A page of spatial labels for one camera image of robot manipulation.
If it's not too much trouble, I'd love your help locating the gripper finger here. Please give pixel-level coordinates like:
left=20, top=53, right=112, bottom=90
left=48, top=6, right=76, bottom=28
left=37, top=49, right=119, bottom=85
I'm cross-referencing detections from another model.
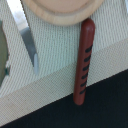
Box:
left=0, top=20, right=10, bottom=87

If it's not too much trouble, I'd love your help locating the brown sausage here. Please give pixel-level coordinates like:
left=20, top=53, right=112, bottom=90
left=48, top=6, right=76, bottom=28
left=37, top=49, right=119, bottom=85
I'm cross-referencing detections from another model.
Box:
left=73, top=18, right=95, bottom=105

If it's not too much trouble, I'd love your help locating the round wooden plate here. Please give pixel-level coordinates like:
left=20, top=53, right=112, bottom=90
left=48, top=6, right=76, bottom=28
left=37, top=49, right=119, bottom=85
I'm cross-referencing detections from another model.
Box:
left=23, top=0, right=104, bottom=26

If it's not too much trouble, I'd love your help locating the knife with wooden handle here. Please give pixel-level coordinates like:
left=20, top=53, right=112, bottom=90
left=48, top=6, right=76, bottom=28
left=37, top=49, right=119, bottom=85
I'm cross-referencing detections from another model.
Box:
left=6, top=0, right=39, bottom=74

